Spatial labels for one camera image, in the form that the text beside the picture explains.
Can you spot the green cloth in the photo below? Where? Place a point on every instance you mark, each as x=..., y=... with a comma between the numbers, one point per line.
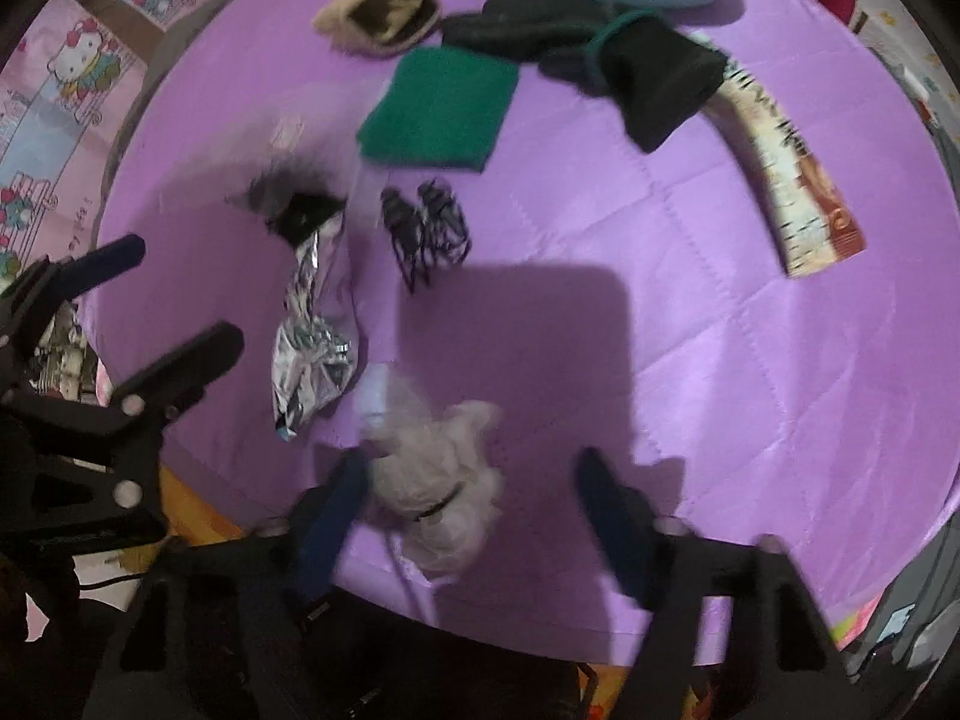
x=439, y=109

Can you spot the clear plastic bag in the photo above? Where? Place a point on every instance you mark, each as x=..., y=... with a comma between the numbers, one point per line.
x=300, y=127

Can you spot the black fluffy item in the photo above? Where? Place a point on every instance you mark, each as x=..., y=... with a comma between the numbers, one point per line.
x=300, y=214

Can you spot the beige knitted sock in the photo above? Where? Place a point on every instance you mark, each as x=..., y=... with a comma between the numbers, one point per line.
x=337, y=15

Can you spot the white plastic bag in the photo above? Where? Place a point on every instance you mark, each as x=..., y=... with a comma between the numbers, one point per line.
x=427, y=465

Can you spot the silver foil wrapper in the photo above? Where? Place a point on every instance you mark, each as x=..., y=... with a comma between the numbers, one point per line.
x=311, y=360

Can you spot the dark grey suitcase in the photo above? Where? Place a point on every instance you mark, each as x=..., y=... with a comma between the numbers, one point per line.
x=915, y=600

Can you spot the brown white snack wrapper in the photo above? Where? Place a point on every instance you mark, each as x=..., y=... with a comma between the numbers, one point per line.
x=795, y=180

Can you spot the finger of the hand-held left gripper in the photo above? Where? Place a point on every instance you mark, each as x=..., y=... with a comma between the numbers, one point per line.
x=105, y=262
x=202, y=356

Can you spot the black cloth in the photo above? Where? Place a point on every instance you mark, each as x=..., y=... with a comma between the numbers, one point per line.
x=660, y=82

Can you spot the green elastic band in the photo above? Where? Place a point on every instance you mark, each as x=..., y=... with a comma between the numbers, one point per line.
x=589, y=52

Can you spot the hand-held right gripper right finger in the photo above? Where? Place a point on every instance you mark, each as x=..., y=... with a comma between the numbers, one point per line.
x=615, y=529

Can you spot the cartoon cat wall poster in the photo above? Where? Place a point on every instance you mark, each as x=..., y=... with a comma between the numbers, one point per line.
x=75, y=67

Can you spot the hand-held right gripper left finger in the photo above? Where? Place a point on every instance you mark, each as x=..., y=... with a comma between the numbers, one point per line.
x=330, y=532

